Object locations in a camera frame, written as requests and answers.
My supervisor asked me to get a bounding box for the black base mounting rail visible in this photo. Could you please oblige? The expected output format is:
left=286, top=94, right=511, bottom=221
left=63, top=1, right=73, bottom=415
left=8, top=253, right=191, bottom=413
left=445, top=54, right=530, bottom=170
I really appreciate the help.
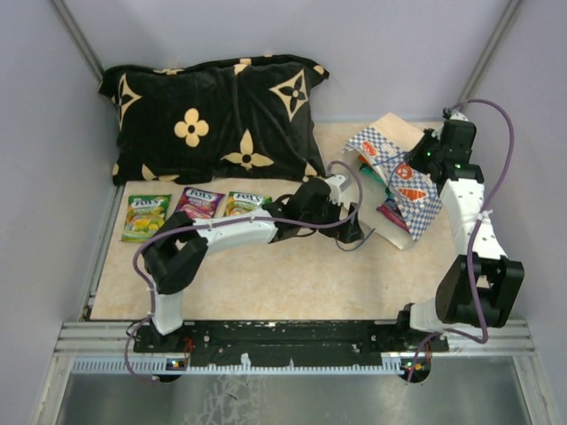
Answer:
left=134, top=321, right=426, bottom=367

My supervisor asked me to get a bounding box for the purple cable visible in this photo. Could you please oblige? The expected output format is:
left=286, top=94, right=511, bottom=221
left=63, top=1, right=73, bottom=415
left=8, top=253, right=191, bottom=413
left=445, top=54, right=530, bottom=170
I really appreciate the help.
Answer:
left=122, top=159, right=365, bottom=384
left=405, top=97, right=517, bottom=384

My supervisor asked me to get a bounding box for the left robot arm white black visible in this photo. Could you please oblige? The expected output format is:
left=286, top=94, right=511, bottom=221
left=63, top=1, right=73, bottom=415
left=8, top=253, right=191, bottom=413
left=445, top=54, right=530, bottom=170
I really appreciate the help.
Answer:
left=133, top=174, right=365, bottom=352

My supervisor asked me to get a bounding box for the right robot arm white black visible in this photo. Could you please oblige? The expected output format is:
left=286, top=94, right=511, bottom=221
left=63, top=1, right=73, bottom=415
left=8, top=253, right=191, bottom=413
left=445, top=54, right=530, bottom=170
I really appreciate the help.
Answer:
left=395, top=112, right=524, bottom=351

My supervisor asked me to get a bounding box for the white slotted cable duct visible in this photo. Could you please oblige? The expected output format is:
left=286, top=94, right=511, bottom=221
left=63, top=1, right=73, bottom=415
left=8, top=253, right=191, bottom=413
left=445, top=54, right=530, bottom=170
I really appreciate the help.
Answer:
left=72, top=354, right=409, bottom=375

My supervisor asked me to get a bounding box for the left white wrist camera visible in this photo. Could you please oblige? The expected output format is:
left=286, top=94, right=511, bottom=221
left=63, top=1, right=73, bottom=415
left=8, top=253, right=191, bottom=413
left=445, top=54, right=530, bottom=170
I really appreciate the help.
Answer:
left=324, top=174, right=351, bottom=205

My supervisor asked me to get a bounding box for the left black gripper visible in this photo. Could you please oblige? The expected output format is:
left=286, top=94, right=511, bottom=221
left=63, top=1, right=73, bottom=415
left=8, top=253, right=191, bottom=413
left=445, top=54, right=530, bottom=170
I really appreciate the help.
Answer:
left=301, top=195, right=364, bottom=243

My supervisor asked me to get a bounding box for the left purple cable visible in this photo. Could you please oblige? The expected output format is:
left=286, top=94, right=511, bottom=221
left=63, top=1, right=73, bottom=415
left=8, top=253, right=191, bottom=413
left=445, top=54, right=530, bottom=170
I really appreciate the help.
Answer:
left=122, top=159, right=365, bottom=384

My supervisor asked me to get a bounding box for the black pillow with beige flowers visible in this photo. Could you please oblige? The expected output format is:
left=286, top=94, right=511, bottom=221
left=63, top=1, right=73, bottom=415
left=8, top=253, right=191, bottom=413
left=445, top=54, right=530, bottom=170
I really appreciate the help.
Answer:
left=99, top=54, right=329, bottom=186

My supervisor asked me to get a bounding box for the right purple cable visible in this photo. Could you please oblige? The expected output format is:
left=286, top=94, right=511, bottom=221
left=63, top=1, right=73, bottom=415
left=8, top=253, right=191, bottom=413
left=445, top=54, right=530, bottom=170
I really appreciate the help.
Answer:
left=405, top=97, right=517, bottom=384

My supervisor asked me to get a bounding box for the yellow green snack packet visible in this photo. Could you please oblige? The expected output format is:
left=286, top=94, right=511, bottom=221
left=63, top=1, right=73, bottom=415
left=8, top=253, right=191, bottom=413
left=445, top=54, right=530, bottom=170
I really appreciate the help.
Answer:
left=224, top=191, right=272, bottom=217

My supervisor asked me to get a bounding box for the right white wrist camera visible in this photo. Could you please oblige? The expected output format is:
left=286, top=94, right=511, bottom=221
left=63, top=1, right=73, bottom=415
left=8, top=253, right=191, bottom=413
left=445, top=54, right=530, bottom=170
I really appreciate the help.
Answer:
left=442, top=108, right=469, bottom=122

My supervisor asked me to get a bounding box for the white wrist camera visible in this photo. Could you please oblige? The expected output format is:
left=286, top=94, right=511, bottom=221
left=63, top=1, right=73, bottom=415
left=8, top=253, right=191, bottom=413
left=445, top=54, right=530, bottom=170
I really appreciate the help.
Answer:
left=324, top=174, right=351, bottom=205
left=442, top=108, right=469, bottom=122

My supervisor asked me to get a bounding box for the green Fox's candy bag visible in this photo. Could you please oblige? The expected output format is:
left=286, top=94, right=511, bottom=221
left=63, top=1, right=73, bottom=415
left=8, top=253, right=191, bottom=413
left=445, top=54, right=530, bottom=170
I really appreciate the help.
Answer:
left=121, top=195, right=171, bottom=243

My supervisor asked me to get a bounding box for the blue checkered paper bag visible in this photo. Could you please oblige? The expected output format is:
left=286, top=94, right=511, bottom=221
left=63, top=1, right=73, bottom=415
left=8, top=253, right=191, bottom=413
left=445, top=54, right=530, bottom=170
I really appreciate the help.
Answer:
left=341, top=112, right=442, bottom=250

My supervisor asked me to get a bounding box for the purple snack packet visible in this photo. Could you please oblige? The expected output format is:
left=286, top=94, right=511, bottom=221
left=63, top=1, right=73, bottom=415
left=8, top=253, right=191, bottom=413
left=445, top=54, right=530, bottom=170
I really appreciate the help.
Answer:
left=175, top=187, right=225, bottom=219

